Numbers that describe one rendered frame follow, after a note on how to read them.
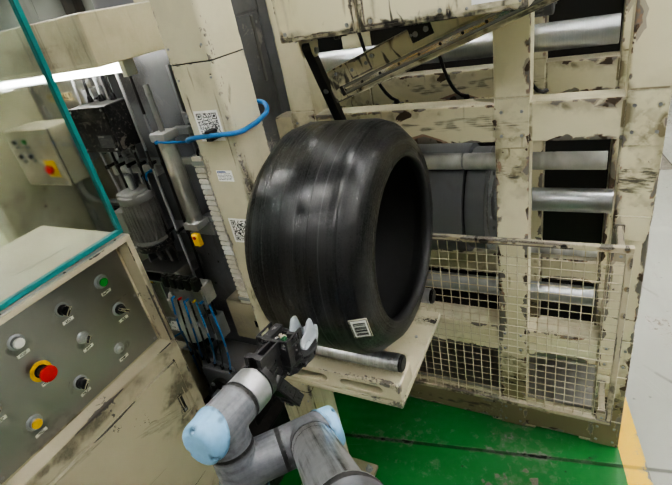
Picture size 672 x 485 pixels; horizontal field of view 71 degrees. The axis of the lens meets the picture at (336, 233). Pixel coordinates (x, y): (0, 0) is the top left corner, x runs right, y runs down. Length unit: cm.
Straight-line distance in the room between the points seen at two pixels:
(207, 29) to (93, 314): 78
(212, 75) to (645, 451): 200
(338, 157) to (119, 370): 89
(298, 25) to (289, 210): 52
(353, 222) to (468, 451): 143
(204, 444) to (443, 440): 153
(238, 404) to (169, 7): 82
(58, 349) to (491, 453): 161
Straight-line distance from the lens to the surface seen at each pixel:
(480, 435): 222
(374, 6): 119
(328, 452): 69
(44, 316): 134
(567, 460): 219
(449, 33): 129
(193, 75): 117
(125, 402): 149
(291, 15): 129
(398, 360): 120
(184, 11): 114
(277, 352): 89
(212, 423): 79
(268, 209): 100
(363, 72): 138
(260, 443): 87
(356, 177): 95
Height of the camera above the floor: 176
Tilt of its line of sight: 28 degrees down
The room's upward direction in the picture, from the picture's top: 12 degrees counter-clockwise
